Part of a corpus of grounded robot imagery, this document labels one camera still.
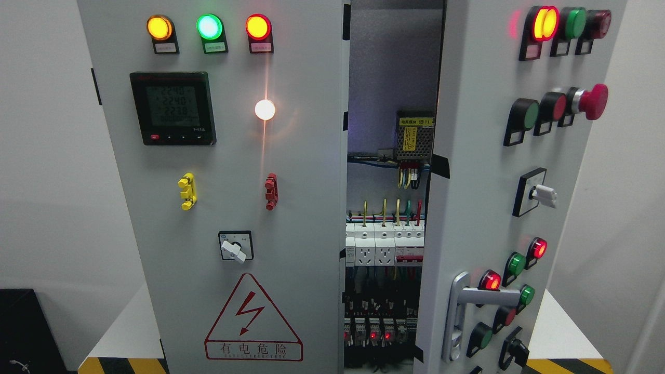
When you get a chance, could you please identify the grey cabinet door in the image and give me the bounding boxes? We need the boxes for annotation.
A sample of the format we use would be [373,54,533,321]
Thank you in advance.
[414,1,627,373]
[78,1,349,373]

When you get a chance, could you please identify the red terminal connector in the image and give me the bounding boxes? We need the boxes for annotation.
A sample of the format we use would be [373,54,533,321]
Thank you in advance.
[264,173,279,211]

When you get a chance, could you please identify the white socket breaker row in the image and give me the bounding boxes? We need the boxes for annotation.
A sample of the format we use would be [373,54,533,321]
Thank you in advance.
[344,221,425,267]

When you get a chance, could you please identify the metal mesh power supply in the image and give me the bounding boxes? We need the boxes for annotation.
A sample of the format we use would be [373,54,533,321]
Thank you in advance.
[394,110,435,161]

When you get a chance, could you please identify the white glowing indicator lamp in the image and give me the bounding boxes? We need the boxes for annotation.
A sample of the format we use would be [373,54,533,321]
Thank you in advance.
[255,99,276,121]

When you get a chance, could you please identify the yellow terminal connector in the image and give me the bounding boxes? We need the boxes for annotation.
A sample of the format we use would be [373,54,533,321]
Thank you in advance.
[177,172,197,211]

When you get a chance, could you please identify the lower relay terminal row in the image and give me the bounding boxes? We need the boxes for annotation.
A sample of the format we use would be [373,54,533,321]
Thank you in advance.
[342,292,419,349]

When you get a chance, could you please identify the red electric danger warning sticker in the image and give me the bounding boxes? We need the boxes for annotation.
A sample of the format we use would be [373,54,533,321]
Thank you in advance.
[205,273,302,362]

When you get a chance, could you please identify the red indicator light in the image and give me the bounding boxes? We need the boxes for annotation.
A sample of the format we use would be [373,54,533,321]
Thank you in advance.
[245,14,275,53]

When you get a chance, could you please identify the black digital power meter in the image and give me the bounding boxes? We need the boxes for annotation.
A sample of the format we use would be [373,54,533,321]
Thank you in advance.
[130,72,216,146]

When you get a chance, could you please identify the green indicator light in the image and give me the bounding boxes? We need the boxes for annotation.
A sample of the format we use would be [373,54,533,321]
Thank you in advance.
[196,14,228,54]

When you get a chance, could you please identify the yellow indicator light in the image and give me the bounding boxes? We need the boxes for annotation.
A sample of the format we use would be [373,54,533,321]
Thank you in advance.
[147,14,180,54]

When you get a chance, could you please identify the red emergency stop button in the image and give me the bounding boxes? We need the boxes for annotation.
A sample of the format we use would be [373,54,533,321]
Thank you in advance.
[557,84,608,127]

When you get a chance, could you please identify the white rotary selector switch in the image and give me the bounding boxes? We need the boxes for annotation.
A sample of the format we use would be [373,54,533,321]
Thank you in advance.
[218,230,254,263]

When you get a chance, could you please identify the silver door handle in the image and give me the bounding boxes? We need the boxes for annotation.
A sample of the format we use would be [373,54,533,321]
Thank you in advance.
[441,271,522,362]

